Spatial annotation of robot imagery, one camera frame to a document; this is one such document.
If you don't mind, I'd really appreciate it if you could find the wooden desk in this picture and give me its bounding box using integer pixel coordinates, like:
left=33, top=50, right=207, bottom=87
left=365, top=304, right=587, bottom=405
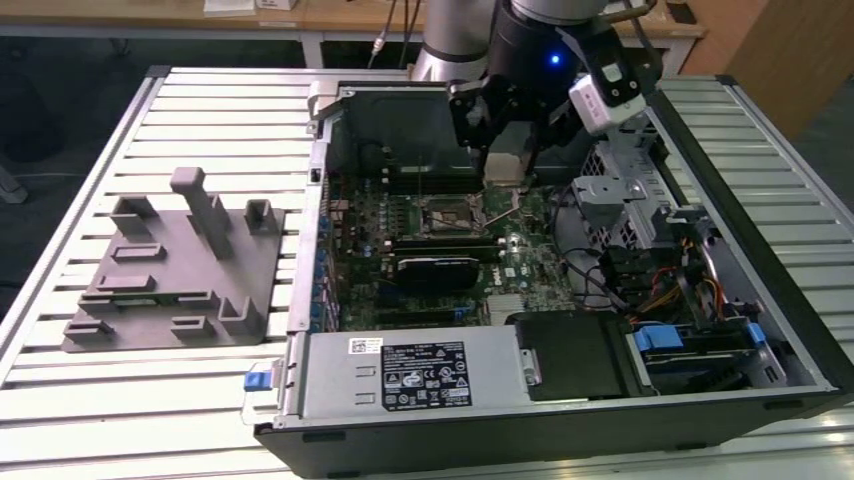
left=0, top=0, right=710, bottom=76

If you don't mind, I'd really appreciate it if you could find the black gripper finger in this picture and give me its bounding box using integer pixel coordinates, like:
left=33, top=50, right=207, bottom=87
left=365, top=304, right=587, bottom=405
left=532, top=94, right=592, bottom=151
left=444, top=73, right=500, bottom=152

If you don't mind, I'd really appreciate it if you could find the silver CPU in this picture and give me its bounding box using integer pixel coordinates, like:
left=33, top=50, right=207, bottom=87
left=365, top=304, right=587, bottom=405
left=484, top=149, right=535, bottom=194

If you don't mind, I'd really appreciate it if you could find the black PC case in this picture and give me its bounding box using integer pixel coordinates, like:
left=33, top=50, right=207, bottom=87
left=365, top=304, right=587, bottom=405
left=251, top=73, right=854, bottom=474

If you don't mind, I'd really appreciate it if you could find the silver power supply unit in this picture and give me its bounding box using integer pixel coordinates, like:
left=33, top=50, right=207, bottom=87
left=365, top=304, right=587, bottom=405
left=291, top=327, right=535, bottom=420

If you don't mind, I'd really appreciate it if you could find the blue plastic latch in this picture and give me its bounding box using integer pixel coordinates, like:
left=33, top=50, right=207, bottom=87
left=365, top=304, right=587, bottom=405
left=244, top=366, right=277, bottom=392

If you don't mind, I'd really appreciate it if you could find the grey parts rack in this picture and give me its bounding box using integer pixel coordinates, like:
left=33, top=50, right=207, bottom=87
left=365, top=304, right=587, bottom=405
left=58, top=166, right=289, bottom=354

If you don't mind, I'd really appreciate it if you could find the grey furniture foot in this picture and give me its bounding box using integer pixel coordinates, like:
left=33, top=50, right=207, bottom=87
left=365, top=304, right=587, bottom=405
left=0, top=164, right=29, bottom=204

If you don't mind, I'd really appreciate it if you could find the brown wooden cabinet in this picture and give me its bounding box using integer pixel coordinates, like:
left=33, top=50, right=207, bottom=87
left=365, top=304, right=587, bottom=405
left=683, top=0, right=854, bottom=136

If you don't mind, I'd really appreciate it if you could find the small silver heatsink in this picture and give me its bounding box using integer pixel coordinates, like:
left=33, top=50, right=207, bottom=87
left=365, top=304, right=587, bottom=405
left=488, top=294, right=527, bottom=327

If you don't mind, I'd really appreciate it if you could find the black RAM slot bank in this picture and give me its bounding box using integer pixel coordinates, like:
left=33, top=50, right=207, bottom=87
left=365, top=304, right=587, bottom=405
left=389, top=237, right=505, bottom=262
left=383, top=166, right=488, bottom=195

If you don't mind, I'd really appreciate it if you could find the black cable bundle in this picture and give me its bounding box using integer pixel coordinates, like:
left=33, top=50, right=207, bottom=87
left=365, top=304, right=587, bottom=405
left=559, top=244, right=642, bottom=319

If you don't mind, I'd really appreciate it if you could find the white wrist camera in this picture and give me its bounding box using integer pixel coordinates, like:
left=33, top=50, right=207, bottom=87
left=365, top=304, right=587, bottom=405
left=565, top=49, right=648, bottom=135

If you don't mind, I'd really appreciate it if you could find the green motherboard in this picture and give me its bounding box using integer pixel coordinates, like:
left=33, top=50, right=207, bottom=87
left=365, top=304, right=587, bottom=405
left=323, top=167, right=583, bottom=334

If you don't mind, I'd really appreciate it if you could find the black graphics card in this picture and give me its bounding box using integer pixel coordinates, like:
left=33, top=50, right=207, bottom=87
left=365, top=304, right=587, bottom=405
left=393, top=256, right=480, bottom=292

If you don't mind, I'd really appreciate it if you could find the coloured power wire bundle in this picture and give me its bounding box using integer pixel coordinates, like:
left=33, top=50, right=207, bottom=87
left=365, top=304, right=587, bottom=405
left=636, top=238, right=732, bottom=321

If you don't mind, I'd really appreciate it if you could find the black plastic shroud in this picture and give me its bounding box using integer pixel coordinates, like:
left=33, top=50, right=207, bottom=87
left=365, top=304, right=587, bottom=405
left=504, top=309, right=652, bottom=404

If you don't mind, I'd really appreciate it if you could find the black expansion slot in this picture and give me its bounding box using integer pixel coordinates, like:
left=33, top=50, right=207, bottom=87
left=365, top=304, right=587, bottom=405
left=377, top=309, right=456, bottom=326

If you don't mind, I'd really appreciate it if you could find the CPU socket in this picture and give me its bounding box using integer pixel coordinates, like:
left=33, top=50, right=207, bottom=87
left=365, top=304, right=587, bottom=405
left=413, top=193, right=487, bottom=239

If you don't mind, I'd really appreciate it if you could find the cable with silver plug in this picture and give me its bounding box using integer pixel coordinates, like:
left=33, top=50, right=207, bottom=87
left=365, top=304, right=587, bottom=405
left=368, top=0, right=419, bottom=57

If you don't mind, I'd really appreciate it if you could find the silver metal drive cage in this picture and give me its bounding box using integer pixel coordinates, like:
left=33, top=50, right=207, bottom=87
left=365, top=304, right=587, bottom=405
left=571, top=124, right=676, bottom=251

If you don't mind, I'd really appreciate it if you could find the hard disk in blue carrier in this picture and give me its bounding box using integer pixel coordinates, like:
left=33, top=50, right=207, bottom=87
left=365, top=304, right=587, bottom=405
left=632, top=322, right=768, bottom=397

